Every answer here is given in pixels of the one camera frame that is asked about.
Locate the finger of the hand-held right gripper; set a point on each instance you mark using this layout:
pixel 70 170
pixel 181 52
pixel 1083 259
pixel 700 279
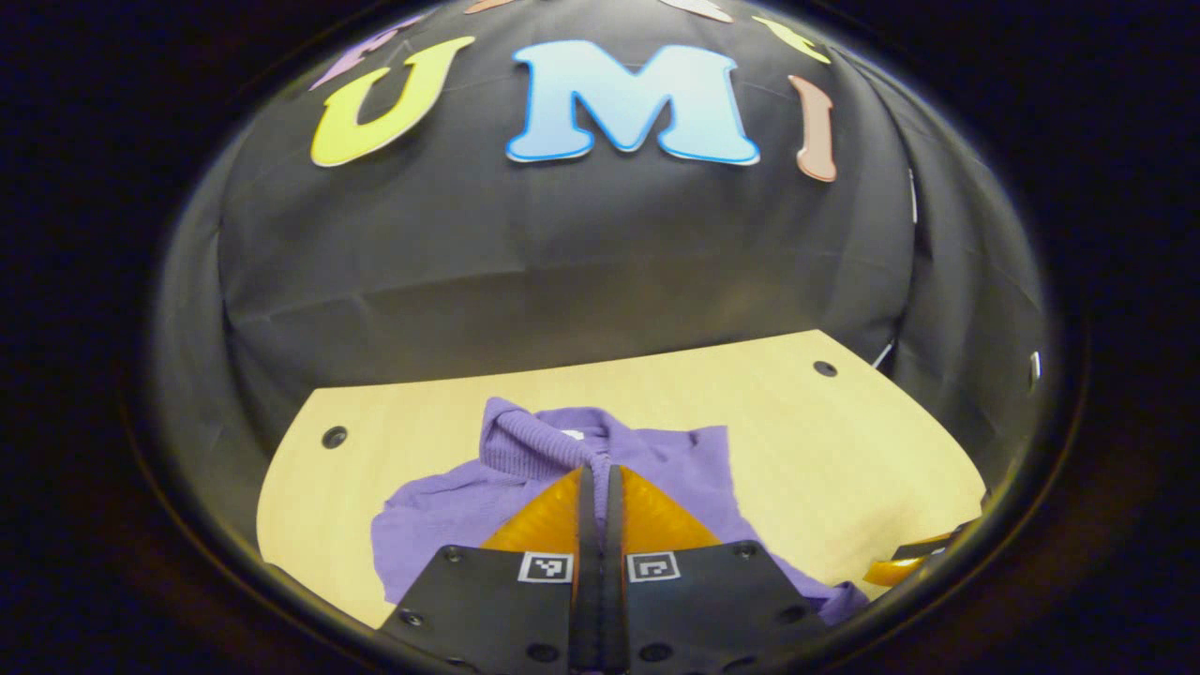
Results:
pixel 937 538
pixel 923 553

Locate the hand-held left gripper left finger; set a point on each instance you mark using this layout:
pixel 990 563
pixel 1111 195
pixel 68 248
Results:
pixel 587 562

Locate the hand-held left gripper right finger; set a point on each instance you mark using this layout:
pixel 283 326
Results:
pixel 612 562

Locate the purple shirt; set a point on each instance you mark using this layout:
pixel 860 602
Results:
pixel 450 525

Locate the black backdrop cloth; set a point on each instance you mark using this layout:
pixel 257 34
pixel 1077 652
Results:
pixel 562 244

